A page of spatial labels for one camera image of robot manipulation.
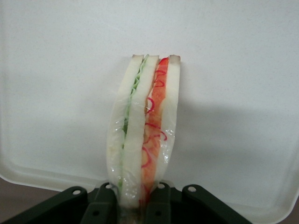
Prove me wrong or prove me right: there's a white rectangular plastic tray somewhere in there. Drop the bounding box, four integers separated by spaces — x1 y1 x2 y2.
0 0 299 224

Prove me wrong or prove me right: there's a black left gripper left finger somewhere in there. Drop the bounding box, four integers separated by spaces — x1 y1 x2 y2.
0 182 122 224

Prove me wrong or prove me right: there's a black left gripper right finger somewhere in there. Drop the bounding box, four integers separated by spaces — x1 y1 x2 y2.
144 182 253 224

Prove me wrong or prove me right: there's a plastic-wrapped sandwich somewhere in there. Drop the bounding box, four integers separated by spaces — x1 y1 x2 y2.
106 54 182 224

